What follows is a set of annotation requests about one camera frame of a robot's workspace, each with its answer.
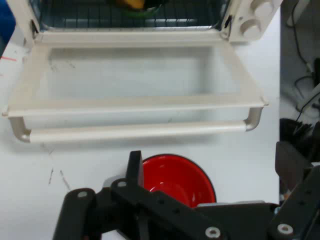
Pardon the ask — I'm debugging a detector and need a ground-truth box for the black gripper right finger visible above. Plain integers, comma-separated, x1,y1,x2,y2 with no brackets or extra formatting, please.
264,141,320,240

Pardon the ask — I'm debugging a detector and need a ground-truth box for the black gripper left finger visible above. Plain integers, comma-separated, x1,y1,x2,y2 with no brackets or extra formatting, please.
51,150,227,240

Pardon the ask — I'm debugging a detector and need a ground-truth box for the red bowl with dark rim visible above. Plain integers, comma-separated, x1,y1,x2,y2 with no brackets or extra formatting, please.
140,153,217,210

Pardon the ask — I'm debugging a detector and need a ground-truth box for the cream round oven knob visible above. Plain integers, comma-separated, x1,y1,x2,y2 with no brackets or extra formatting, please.
253,0,275,14
240,18,263,41

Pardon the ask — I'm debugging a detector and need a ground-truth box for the cream toaster oven body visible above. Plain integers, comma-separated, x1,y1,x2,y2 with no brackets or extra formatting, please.
4,0,285,48

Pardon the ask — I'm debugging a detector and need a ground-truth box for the green object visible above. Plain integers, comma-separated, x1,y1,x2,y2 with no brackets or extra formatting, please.
124,4,162,18

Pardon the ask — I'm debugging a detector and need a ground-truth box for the yellow object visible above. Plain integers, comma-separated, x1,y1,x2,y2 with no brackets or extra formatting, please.
107,0,146,10

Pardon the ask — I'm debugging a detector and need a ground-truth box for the blue object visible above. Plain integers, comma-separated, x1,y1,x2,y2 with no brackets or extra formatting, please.
0,0,17,57

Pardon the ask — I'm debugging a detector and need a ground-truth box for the cream oven door with handle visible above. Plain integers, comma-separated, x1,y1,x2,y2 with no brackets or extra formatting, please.
1,31,270,145

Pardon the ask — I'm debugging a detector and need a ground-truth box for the black cable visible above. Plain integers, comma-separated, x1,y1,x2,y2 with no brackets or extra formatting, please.
291,0,320,118

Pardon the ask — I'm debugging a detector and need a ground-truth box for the metal wire oven rack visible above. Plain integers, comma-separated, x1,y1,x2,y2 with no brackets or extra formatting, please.
39,0,226,29

